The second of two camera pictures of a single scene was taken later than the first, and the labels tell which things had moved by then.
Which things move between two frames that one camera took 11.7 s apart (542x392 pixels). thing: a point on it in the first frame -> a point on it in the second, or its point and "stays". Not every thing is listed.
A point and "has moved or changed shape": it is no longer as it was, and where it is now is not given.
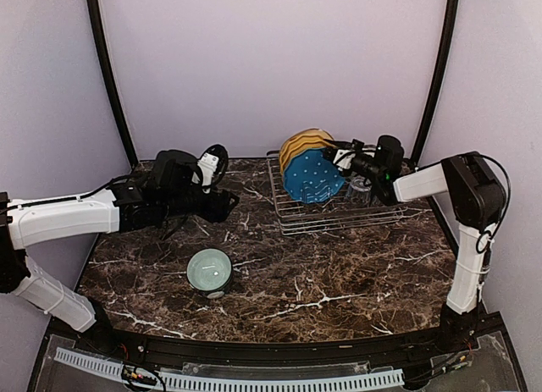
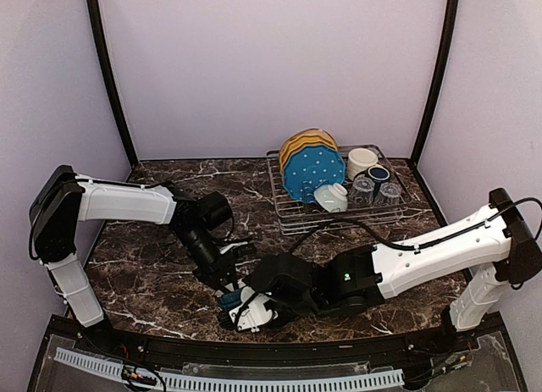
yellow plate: x=304 y=140 stays
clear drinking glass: x=358 y=192 stays
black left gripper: x=218 y=210 -> x=212 y=274
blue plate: x=311 y=176 stays
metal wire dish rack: x=333 y=214 stays
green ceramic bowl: x=209 y=272 has moved or changed shape
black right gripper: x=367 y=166 -> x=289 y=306
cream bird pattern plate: x=310 y=135 stays
